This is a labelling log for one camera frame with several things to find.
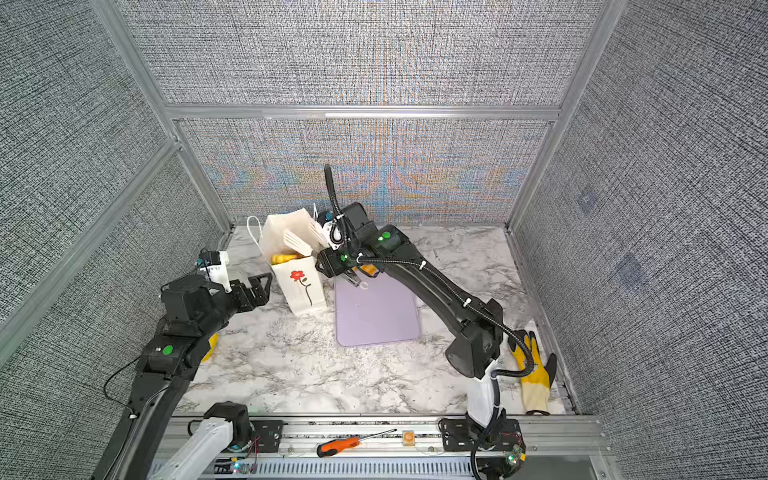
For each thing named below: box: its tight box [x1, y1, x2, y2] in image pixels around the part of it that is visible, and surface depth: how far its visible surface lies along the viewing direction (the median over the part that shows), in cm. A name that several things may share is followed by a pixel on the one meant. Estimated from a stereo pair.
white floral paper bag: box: [246, 208, 327, 316], surface depth 87 cm
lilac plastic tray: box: [335, 270, 420, 347], surface depth 96 cm
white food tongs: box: [283, 218, 330, 256], surface depth 75 cm
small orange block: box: [403, 431, 415, 446], surface depth 74 cm
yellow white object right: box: [508, 329, 557, 415], surface depth 80 cm
